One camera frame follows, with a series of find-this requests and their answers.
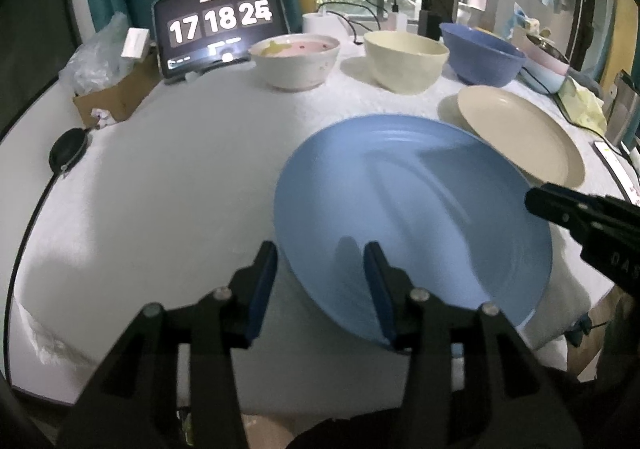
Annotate beige plate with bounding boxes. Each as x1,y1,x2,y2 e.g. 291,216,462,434
457,85,586,189

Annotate blue plate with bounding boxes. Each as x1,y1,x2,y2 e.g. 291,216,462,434
273,114,552,344

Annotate large blue bowl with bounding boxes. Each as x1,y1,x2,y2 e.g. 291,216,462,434
439,22,527,87

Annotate cream bowl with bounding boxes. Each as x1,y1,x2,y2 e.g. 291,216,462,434
363,30,450,95

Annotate pink strawberry bowl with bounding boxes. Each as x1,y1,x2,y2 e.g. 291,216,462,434
250,33,341,92

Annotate stacked pastel bowls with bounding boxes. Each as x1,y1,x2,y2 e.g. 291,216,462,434
520,34,570,95

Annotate smartphone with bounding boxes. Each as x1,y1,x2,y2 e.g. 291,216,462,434
592,140,640,206

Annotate yellow paper bag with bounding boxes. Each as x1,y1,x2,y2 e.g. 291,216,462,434
558,76,606,135

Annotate steel thermos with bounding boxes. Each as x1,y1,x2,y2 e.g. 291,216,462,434
603,70,639,150

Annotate black power adapter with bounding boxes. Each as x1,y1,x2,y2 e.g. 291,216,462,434
418,0,452,41

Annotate black round puck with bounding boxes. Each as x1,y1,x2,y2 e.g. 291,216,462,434
49,128,90,175

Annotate white charger block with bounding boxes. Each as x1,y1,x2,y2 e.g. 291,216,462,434
386,4,408,32

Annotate cardboard box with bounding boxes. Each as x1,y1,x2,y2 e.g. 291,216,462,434
73,50,162,128

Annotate white desk lamp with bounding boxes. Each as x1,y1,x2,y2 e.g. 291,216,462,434
303,2,349,43

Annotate small white box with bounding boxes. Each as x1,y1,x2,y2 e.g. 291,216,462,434
120,27,151,61

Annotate tablet showing clock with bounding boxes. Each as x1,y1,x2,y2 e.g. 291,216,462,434
152,0,290,82

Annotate black cable over table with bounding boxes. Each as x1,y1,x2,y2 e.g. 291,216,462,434
519,68,622,156

